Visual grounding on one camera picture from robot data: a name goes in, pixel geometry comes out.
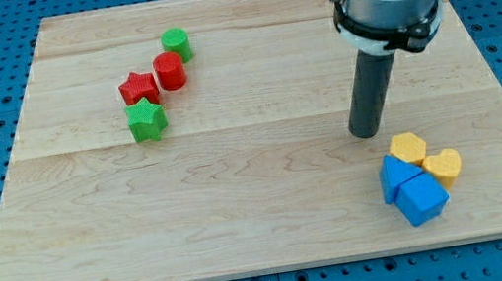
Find wooden board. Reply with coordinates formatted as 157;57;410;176
0;0;502;281

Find green star block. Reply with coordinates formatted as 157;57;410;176
124;97;168;143

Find red cylinder block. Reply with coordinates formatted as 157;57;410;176
153;51;187;91

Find red star block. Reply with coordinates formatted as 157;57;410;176
118;72;161;106

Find green cylinder block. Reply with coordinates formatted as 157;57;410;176
160;27;193;63

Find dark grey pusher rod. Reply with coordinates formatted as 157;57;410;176
348;50;394;139

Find blue triangle block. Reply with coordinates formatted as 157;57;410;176
379;155;424;204

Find yellow hexagon block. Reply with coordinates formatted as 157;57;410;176
389;132;427;166

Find blue cube block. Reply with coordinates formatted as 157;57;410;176
394;173;450;227

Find yellow heart block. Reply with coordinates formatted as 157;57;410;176
422;148;463;190

